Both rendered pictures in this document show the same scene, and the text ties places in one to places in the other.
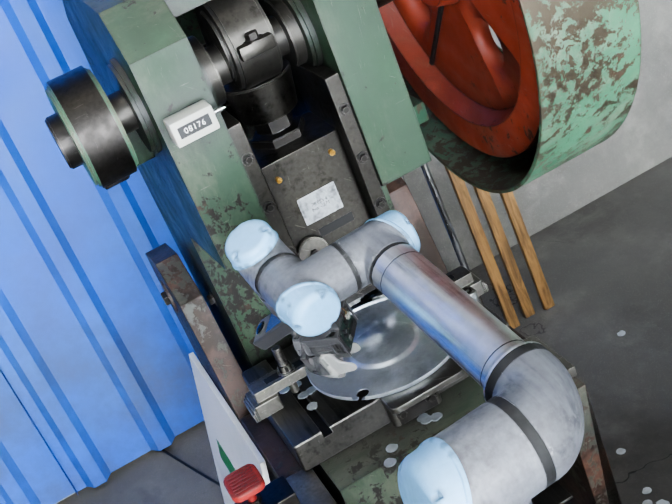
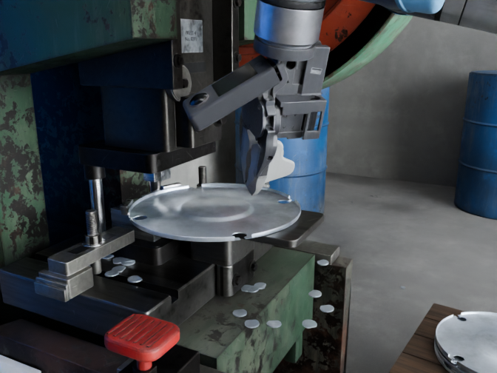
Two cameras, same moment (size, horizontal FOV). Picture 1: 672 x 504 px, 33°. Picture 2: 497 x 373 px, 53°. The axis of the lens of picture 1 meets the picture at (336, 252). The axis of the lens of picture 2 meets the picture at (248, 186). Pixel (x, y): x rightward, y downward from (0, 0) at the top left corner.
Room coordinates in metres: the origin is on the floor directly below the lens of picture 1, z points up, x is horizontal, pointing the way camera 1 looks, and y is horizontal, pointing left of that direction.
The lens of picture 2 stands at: (1.11, 0.57, 1.05)
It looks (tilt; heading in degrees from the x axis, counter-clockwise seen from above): 16 degrees down; 310
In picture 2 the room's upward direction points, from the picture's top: straight up
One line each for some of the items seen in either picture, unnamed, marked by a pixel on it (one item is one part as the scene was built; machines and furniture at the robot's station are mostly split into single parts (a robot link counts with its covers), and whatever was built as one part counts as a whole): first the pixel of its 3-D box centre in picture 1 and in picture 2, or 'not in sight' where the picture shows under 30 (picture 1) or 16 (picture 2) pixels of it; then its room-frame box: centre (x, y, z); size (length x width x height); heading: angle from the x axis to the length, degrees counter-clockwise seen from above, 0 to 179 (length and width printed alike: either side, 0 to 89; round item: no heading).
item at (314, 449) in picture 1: (374, 361); (158, 253); (1.79, 0.01, 0.68); 0.45 x 0.30 x 0.06; 103
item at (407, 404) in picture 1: (407, 385); (241, 249); (1.62, -0.03, 0.72); 0.25 x 0.14 x 0.14; 13
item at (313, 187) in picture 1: (316, 208); (168, 53); (1.75, 0.00, 1.04); 0.17 x 0.15 x 0.30; 13
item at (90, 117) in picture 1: (110, 126); not in sight; (1.76, 0.26, 1.31); 0.22 x 0.12 x 0.22; 13
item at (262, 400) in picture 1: (281, 372); (89, 243); (1.76, 0.18, 0.76); 0.17 x 0.06 x 0.10; 103
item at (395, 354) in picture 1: (383, 344); (215, 208); (1.67, -0.02, 0.78); 0.29 x 0.29 x 0.01
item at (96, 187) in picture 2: not in sight; (96, 194); (1.84, 0.11, 0.81); 0.02 x 0.02 x 0.14
